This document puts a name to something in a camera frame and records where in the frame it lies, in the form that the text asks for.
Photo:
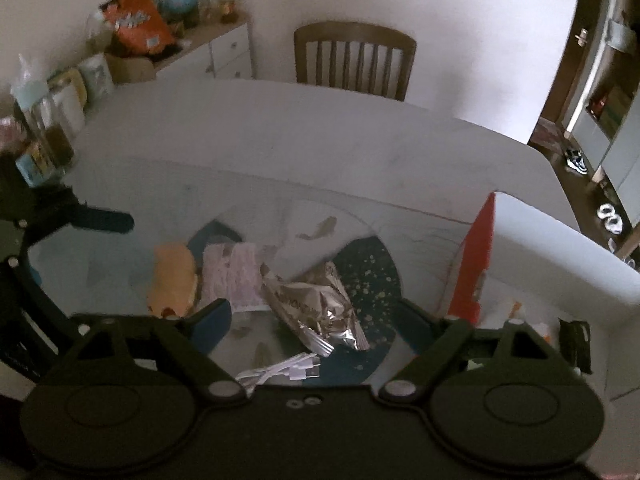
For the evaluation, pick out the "white drawer cabinet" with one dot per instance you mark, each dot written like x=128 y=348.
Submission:
x=220 y=50

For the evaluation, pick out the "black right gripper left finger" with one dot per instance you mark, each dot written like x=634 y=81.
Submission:
x=149 y=350

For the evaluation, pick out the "black snack packet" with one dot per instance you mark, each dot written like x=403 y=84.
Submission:
x=575 y=344

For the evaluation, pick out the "pink clear plastic bag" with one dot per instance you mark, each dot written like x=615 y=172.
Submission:
x=231 y=271

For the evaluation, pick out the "red cardboard box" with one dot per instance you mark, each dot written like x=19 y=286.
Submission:
x=518 y=261

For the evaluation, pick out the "brown door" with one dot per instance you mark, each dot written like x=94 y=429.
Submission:
x=573 y=61

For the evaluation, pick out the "silver foil snack bag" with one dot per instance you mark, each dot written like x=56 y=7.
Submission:
x=317 y=308

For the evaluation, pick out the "white sneakers pair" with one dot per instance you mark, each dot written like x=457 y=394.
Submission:
x=611 y=219

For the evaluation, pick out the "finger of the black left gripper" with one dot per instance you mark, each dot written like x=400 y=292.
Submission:
x=97 y=219

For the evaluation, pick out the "light blue small box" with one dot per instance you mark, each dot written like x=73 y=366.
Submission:
x=35 y=165

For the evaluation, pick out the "orange snack bag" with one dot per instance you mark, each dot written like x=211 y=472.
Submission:
x=138 y=27

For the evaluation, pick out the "dark sneaker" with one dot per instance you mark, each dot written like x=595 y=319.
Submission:
x=575 y=161

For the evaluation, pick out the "yellow cookie plush toy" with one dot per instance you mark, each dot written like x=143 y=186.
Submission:
x=174 y=282

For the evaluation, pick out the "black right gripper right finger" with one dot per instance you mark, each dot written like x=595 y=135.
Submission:
x=445 y=346

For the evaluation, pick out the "wooden chair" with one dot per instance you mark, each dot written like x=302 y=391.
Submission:
x=360 y=57

